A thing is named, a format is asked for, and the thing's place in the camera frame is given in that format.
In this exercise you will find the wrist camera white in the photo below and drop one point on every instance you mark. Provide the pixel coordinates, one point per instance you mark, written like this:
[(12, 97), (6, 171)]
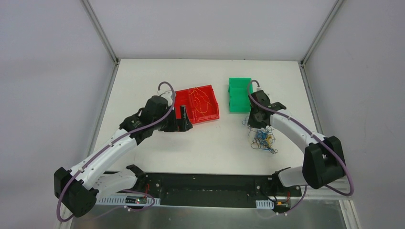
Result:
[(167, 94), (262, 93)]

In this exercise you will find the green plastic bin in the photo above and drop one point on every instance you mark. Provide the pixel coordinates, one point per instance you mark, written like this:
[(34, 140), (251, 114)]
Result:
[(238, 97)]

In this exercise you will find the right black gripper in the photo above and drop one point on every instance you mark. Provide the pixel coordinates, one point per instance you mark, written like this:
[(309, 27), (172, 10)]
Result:
[(255, 117)]

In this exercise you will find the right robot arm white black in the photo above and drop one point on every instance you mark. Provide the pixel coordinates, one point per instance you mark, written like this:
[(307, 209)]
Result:
[(323, 160)]

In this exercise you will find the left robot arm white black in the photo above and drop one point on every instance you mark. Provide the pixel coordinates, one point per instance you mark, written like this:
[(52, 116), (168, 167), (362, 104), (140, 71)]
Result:
[(81, 186)]

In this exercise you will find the red two-compartment plastic bin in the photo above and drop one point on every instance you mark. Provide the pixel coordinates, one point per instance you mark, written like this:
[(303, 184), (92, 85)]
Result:
[(200, 102)]

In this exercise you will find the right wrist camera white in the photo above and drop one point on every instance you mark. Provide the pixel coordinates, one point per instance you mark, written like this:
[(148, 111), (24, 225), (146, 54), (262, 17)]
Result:
[(262, 93)]

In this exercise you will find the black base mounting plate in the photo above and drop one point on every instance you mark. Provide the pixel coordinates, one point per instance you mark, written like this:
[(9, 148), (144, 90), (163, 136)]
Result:
[(208, 190)]

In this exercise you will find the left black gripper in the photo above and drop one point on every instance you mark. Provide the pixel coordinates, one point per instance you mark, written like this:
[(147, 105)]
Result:
[(176, 122)]

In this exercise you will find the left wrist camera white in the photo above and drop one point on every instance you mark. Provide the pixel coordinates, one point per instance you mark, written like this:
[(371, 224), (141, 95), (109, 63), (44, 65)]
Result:
[(167, 94)]

